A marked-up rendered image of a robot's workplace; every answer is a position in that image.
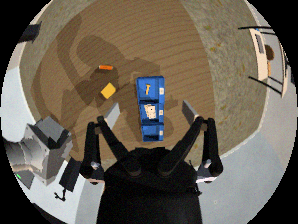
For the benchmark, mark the yellow square pad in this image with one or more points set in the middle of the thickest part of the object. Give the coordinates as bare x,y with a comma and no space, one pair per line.
108,90

